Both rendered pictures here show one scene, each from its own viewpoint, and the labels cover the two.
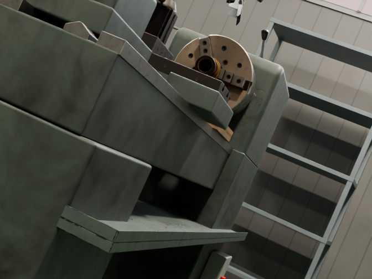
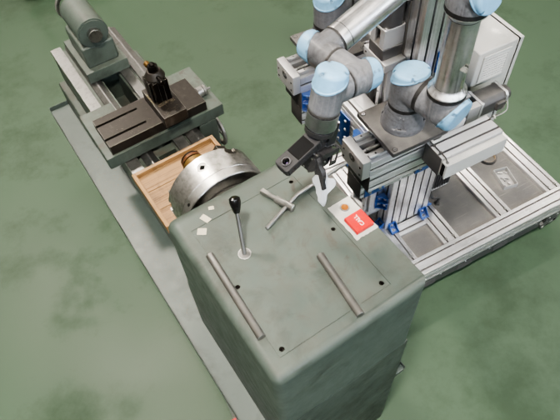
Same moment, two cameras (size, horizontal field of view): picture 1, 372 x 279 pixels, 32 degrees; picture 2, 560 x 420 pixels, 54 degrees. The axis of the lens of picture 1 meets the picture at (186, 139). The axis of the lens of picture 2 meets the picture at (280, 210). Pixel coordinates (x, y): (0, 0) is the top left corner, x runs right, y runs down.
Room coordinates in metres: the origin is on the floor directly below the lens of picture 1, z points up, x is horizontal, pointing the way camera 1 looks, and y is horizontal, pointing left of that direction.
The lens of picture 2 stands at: (3.51, -0.63, 2.54)
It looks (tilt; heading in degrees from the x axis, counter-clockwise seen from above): 54 degrees down; 136
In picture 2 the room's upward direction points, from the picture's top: 5 degrees counter-clockwise
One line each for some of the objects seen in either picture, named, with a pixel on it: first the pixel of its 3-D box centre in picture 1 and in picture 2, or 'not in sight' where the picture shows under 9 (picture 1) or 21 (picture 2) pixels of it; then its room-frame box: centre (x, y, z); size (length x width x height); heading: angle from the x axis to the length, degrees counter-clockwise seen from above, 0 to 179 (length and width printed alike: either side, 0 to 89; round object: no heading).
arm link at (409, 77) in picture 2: not in sight; (410, 84); (2.86, 0.60, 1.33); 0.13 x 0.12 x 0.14; 173
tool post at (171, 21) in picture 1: (158, 24); (157, 87); (1.97, 0.22, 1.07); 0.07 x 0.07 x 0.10; 76
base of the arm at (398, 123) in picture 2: not in sight; (403, 110); (2.85, 0.60, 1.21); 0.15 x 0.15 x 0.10
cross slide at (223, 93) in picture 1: (158, 68); (150, 115); (1.95, 0.16, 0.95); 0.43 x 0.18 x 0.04; 76
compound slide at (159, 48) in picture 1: (148, 48); (164, 103); (1.99, 0.22, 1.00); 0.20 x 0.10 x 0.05; 166
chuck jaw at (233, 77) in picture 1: (232, 79); not in sight; (2.45, -0.07, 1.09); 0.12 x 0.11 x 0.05; 76
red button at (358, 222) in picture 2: not in sight; (358, 222); (3.03, 0.12, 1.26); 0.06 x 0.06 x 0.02; 76
